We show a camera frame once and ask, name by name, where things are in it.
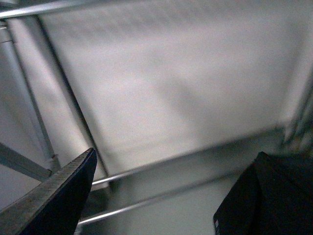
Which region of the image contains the metal clothes rack frame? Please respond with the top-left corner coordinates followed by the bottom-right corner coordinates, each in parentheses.
top-left (0, 0), bottom-right (313, 235)

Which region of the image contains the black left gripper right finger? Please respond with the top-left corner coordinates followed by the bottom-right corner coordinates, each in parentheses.
top-left (213, 152), bottom-right (313, 235)

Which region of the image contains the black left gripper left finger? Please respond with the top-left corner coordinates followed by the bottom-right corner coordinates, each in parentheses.
top-left (0, 148), bottom-right (97, 235)

